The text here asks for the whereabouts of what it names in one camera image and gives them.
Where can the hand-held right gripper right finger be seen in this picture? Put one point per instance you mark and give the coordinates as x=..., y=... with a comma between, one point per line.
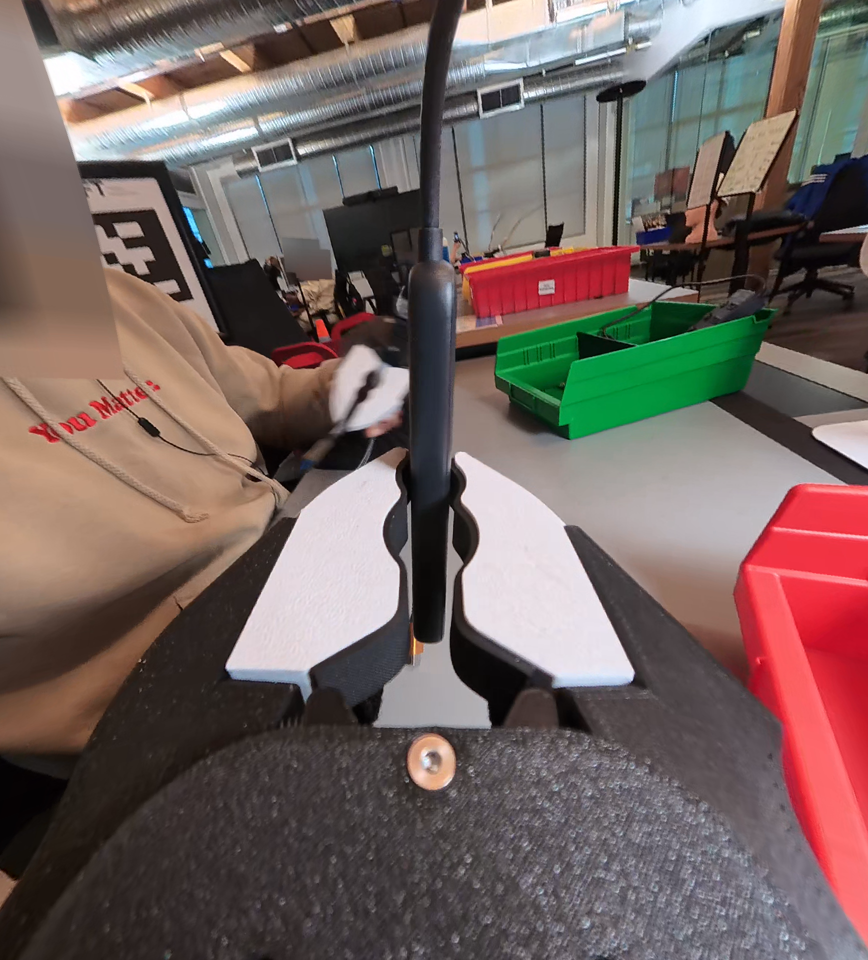
x=539, y=592

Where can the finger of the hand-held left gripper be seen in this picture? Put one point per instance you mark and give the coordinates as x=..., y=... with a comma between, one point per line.
x=348, y=375
x=389, y=397

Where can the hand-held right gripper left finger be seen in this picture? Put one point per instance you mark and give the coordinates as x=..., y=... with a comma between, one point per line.
x=321, y=592

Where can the dark grey slim usb hub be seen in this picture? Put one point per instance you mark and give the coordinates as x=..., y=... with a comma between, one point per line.
x=431, y=450

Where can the green plastic bin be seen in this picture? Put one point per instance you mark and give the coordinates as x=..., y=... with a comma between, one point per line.
x=629, y=390

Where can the red plastic bin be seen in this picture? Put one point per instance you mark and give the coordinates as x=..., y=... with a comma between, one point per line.
x=839, y=675

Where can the person's left forearm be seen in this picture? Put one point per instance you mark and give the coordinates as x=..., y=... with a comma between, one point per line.
x=276, y=390

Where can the person's left hand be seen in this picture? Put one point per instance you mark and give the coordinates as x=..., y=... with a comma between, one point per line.
x=387, y=428

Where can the black display board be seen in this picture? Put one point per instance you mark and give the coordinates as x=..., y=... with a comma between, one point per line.
x=363, y=232

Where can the black board panel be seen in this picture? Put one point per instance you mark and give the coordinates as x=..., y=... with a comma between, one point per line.
x=250, y=307

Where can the red bin yellow label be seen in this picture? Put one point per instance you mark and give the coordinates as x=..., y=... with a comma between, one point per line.
x=554, y=289

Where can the black bin divider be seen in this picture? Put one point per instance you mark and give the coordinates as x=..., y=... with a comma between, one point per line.
x=603, y=345

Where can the framed black-white marker sign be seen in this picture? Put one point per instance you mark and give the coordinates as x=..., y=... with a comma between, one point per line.
x=141, y=240

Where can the person's beige hoodie torso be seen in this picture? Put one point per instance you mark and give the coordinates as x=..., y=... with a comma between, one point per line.
x=66, y=562

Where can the black floor lamp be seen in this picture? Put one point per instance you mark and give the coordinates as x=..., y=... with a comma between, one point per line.
x=618, y=165

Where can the wooden notice board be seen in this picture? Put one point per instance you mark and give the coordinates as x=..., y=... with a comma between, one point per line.
x=760, y=154
x=704, y=172

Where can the black office chair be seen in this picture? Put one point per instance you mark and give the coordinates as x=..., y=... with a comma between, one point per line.
x=831, y=217

